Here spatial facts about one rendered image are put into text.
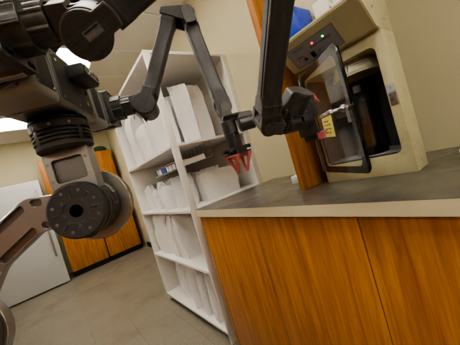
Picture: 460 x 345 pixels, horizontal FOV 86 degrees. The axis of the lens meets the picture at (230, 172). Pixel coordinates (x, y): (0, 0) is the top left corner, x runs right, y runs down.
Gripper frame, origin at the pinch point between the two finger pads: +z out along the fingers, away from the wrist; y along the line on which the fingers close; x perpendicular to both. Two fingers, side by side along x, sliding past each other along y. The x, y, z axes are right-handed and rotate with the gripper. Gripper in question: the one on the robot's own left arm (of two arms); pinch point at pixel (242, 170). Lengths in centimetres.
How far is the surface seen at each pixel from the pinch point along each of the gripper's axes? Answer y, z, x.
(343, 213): 1.8, 19.0, -34.3
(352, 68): 35, -23, -34
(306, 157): 28.9, 3.5, -8.4
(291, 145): 23.1, -3.4, -7.6
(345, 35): 28, -33, -37
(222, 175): 49, 3, 84
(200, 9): 77, -133, 82
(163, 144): 16, -32, 98
